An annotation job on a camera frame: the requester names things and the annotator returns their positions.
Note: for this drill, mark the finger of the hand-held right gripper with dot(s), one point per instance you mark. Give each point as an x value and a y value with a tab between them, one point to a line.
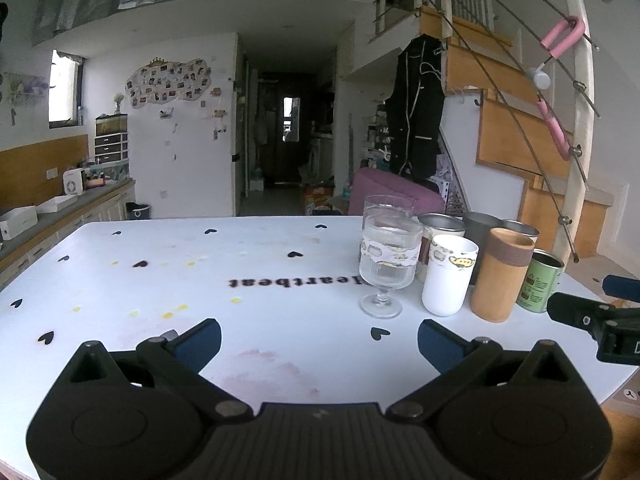
570	310
622	287

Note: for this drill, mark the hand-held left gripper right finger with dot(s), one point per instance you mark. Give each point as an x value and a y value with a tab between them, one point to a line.
439	347

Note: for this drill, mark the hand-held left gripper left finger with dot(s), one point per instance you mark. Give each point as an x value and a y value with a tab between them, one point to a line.
201	347

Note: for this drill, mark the white cup with cartoon print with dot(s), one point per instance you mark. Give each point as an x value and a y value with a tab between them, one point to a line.
447	280

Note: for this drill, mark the bamboo cup with brown band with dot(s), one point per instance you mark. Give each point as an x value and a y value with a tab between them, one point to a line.
500	280

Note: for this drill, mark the plain steel cup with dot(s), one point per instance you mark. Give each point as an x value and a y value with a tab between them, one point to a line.
522	229

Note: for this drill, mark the steel cup with brown band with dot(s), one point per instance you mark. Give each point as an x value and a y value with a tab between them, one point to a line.
440	227

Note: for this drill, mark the dark grey cup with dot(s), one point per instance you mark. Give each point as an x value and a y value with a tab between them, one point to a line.
481	224

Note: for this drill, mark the green tin can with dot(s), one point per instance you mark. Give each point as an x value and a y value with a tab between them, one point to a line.
540	280

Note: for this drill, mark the ribbed stemmed glass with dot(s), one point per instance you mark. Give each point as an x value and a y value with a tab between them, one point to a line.
387	260

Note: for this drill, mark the black trash bin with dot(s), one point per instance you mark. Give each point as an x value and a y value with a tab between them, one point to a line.
137	210

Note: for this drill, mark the clear drinking glass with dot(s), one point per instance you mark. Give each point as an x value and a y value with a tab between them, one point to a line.
387	205

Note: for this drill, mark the pink armchair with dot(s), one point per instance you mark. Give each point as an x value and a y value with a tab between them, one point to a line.
395	192

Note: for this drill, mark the pink hook hanger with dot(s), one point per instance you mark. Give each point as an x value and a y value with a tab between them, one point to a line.
554	127

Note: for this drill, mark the colourful cardboard box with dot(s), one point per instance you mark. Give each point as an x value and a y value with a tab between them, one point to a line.
317	199

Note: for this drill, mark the grey kitchen counter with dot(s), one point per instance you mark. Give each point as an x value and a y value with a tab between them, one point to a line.
60	210

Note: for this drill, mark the wooden staircase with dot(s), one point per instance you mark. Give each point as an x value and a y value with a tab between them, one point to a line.
505	120

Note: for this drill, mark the white tray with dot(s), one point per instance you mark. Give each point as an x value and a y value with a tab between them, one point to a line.
56	203

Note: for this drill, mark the white desk fan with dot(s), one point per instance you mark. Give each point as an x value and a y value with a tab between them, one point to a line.
74	181

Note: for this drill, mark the white flat box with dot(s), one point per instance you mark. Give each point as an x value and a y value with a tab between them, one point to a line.
17	221

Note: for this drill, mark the small drawer cabinet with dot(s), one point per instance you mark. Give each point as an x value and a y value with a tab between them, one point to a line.
111	140

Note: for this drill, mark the black hanging coat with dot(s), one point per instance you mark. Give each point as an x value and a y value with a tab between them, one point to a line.
415	110

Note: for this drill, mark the pink U-shaped hanger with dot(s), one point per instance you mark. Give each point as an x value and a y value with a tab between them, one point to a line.
567	37

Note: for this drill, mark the photo collage board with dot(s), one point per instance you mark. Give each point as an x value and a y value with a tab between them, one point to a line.
167	80

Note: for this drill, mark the window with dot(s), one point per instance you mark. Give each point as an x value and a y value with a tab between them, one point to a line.
65	90

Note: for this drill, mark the white railing post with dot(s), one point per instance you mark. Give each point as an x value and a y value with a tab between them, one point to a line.
582	110

